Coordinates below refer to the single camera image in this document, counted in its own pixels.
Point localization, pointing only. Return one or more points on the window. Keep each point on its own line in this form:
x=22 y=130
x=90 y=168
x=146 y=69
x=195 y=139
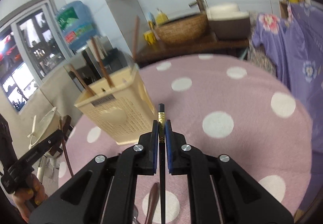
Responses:
x=32 y=48

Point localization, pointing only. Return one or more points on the wooden chair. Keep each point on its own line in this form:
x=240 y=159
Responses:
x=66 y=128

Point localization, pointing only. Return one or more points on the blue water bottle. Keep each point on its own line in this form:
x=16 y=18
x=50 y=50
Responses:
x=76 y=24

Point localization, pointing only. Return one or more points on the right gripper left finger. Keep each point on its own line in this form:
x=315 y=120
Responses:
x=104 y=190

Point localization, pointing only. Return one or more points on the cream perforated utensil holder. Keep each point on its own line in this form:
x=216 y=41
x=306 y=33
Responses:
x=124 y=111

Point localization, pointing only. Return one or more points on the left hand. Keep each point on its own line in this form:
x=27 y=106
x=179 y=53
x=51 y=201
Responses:
x=22 y=195

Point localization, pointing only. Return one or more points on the yellow soap bottle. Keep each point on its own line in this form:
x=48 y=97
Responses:
x=161 y=17

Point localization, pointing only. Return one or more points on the white and brown rice cooker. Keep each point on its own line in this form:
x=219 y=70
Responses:
x=228 y=22

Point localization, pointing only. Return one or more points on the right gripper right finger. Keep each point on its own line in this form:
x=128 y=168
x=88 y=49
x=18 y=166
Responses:
x=220 y=190

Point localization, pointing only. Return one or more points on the black chopstick gold band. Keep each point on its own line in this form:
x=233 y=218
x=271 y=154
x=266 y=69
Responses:
x=161 y=137

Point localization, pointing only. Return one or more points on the yellow mug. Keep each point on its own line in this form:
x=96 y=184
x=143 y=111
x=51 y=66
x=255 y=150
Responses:
x=150 y=37

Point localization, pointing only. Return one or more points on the dark wooden side counter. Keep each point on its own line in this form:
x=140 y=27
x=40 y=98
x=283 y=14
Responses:
x=206 y=44

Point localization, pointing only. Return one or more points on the large steel spoon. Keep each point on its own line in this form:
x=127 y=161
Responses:
x=152 y=205

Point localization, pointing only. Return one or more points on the purple floral cloth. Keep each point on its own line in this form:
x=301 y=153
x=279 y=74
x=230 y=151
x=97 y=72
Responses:
x=294 y=46

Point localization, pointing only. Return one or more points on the woven basket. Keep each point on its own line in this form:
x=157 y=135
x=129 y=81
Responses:
x=183 y=29

